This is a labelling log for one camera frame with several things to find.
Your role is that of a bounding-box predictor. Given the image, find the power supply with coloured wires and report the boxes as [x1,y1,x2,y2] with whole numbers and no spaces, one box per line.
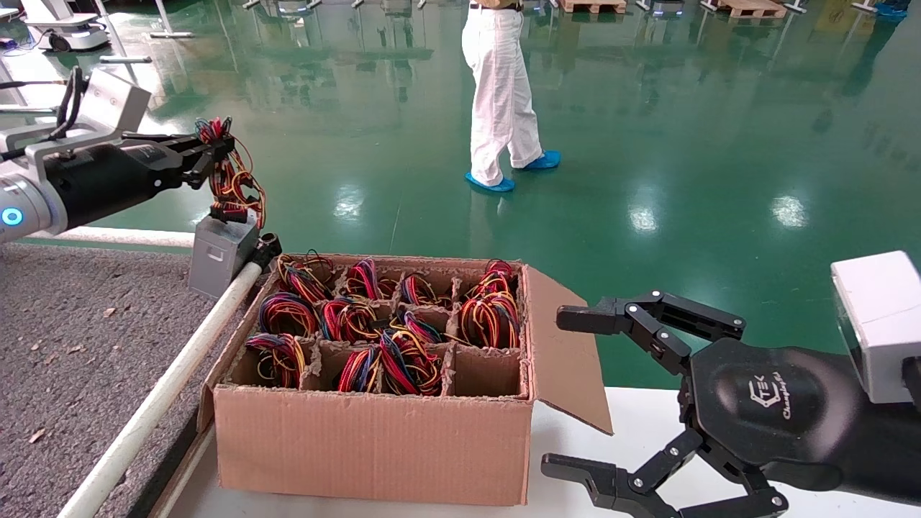
[189,117,267,301]
[336,345,382,394]
[399,272,450,309]
[345,258,396,301]
[378,330,445,397]
[392,309,445,345]
[277,250,335,303]
[245,332,308,390]
[471,259,517,294]
[320,296,389,344]
[258,291,319,339]
[459,290,522,350]

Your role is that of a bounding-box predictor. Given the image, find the brown cardboard box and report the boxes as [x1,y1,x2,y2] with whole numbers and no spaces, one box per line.
[198,253,614,506]

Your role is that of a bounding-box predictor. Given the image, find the black tube connector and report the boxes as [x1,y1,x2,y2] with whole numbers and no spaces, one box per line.
[248,232,283,273]

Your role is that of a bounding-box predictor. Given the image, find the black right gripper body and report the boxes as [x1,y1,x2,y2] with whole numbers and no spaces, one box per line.
[680,337,921,504]

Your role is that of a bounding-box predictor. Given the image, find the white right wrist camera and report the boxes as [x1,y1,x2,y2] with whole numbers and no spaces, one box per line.
[831,250,921,405]

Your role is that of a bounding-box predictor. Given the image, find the person in white trousers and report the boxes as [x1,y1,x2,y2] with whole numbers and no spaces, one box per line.
[460,0,562,194]

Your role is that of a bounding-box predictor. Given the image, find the white frame tube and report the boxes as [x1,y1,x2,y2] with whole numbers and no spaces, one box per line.
[56,260,263,518]
[29,227,196,249]

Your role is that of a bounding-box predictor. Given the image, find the grey table leg frame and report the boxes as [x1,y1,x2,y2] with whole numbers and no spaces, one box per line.
[0,58,64,118]
[153,0,195,39]
[94,0,153,65]

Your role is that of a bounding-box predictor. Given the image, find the wooden pallet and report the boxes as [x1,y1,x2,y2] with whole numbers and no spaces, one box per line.
[558,0,628,14]
[709,0,787,19]

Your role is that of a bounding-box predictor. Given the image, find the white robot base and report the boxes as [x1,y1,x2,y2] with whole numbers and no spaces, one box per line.
[20,0,110,53]

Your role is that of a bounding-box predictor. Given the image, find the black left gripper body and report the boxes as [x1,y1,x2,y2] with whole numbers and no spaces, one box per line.
[43,140,184,231]

